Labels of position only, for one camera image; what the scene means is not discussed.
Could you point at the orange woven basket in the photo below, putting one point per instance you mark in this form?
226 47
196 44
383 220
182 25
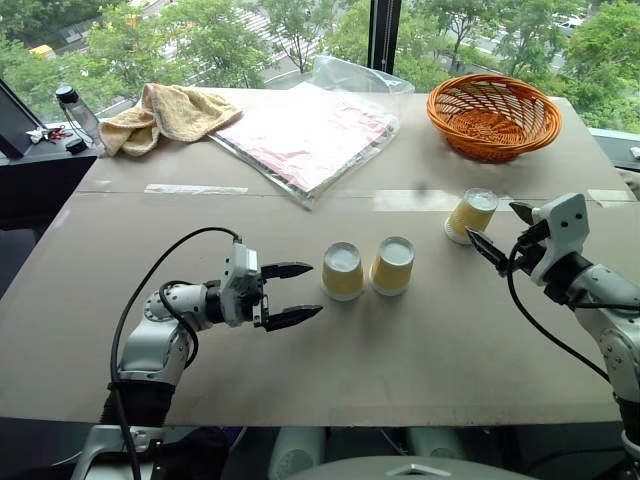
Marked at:
492 120

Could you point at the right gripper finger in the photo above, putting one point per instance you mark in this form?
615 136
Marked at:
487 246
522 210

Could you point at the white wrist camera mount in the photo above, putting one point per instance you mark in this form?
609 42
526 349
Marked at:
239 287
562 225

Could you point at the crumpled white paper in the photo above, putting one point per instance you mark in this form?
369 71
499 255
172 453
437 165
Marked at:
36 134

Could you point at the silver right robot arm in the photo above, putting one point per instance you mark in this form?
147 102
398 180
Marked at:
617 325

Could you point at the yellow paper cup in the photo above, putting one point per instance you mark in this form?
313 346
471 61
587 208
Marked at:
393 265
343 272
469 216

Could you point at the red key bundle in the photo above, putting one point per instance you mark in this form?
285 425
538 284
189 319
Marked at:
56 133

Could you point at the clear tape strip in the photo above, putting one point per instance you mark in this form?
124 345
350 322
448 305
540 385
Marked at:
607 195
195 189
410 200

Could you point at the black side table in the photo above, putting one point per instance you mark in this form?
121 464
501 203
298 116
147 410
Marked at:
40 185

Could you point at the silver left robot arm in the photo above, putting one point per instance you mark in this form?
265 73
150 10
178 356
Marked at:
150 345

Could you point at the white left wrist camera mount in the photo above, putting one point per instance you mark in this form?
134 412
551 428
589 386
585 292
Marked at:
239 287

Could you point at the dark monitor screen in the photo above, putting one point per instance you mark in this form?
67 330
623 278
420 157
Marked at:
14 122

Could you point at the yellow terry towel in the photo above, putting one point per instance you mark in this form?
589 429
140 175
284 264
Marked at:
160 117

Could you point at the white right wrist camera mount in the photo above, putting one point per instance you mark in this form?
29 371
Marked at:
562 225

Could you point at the clear bottle with black cap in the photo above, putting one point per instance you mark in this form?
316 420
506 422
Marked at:
76 115

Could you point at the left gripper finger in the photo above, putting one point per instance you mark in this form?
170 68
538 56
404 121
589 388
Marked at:
295 317
287 270

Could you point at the small black box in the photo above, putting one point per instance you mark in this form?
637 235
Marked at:
75 145

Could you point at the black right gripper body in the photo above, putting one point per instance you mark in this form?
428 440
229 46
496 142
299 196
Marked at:
531 242

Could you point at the grey rounded robot torso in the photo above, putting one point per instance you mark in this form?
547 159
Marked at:
410 470

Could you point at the clear bag with pink sheets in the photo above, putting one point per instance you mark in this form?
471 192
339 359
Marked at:
305 140

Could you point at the dark window frame post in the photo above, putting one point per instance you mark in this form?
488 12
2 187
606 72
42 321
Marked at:
385 35

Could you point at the white rounded robot leg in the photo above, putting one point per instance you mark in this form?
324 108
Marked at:
435 445
296 452

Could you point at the crumpled clear plastic bag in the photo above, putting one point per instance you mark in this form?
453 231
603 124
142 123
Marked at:
357 75

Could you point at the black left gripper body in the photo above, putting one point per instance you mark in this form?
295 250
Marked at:
262 300

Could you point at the dark desk with white item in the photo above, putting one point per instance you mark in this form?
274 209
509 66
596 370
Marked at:
620 145

